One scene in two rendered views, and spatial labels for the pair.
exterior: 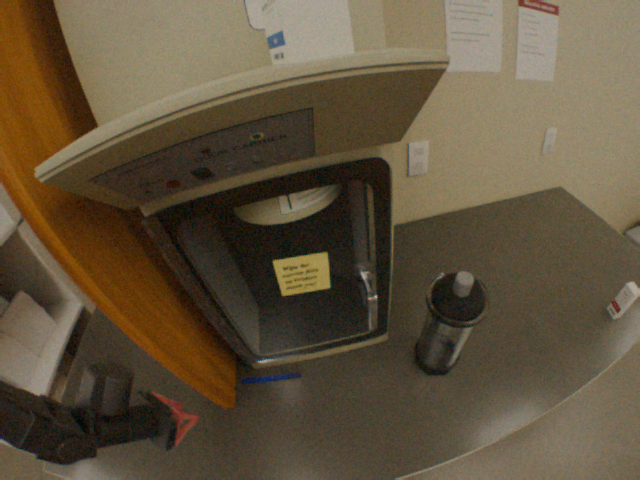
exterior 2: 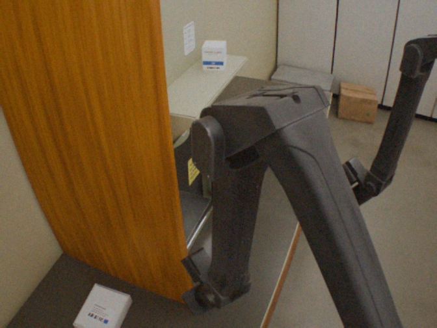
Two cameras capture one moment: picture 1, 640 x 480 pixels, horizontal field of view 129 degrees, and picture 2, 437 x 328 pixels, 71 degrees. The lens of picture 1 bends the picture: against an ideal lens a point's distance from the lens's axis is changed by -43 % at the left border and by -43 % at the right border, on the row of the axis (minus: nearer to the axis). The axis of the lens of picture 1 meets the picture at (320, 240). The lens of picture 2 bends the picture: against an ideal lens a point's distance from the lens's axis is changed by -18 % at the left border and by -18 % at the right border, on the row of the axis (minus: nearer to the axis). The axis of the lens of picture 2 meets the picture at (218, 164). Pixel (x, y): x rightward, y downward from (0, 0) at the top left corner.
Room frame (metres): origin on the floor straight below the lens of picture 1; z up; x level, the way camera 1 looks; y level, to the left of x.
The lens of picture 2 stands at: (-0.11, 0.72, 1.86)
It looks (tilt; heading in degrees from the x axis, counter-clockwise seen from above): 39 degrees down; 294
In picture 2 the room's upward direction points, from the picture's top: 2 degrees counter-clockwise
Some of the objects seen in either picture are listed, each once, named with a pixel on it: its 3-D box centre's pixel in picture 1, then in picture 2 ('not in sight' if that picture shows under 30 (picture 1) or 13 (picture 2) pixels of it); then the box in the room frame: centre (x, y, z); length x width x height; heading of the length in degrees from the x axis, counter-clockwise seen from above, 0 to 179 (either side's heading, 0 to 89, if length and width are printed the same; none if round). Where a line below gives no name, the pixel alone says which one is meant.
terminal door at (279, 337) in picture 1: (297, 294); (191, 182); (0.27, 0.05, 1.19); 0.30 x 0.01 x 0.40; 92
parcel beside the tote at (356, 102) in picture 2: not in sight; (357, 102); (-0.15, -2.70, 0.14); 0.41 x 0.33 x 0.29; 8
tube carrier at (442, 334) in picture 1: (446, 329); not in sight; (0.22, -0.20, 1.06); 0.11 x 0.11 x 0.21
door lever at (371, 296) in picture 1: (369, 302); not in sight; (0.25, -0.06, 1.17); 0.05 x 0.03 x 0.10; 2
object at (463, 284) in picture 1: (460, 291); not in sight; (0.22, -0.20, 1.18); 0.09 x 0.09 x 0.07
